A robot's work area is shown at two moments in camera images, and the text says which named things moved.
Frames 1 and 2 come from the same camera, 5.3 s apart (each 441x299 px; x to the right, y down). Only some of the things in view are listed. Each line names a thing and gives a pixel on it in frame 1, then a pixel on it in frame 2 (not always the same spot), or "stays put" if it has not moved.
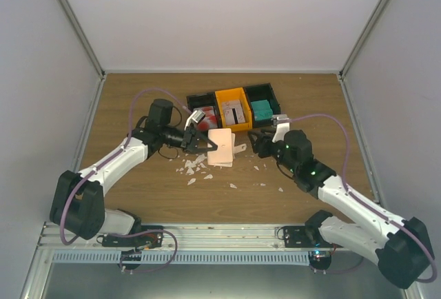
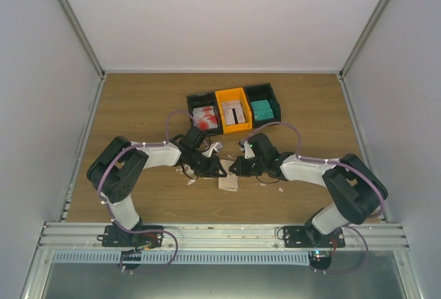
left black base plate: x=154 y=238 stays put
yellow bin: x=231 y=95 stays put
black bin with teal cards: x=261 y=91 stays put
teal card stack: x=262 y=110 stays put
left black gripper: x=191 y=137 → x=214 y=166
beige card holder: x=224 y=153 → x=229 y=182
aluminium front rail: x=184 y=236 stays put
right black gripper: x=263 y=142 → x=241 y=170
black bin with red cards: x=208 y=103 stays put
